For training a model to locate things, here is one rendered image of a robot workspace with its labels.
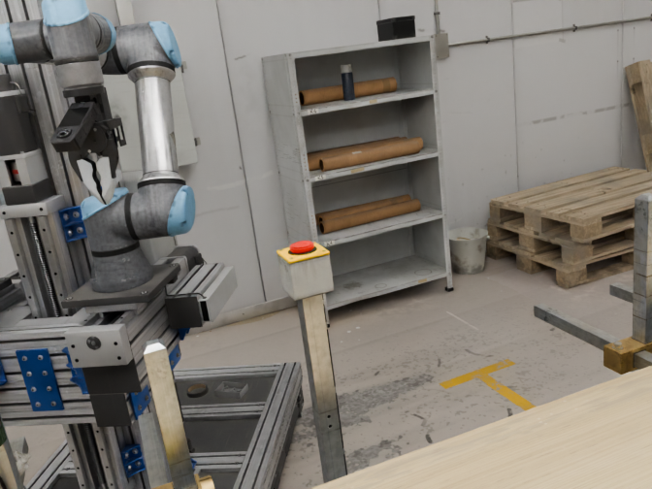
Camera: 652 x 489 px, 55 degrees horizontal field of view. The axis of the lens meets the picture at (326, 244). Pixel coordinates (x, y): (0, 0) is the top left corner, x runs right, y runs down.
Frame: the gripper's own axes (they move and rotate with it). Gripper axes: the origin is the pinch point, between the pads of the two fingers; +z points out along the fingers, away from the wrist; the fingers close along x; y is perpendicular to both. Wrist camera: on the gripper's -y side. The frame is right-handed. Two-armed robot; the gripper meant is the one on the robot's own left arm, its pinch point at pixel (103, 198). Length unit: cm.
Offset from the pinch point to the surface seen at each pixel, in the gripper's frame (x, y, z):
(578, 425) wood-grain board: -80, -16, 42
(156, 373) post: -15.7, -25.7, 23.0
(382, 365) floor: -34, 175, 132
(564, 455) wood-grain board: -76, -24, 42
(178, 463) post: -15.9, -25.7, 39.4
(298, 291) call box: -37.6, -16.2, 15.1
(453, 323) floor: -72, 218, 132
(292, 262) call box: -37.4, -16.3, 10.1
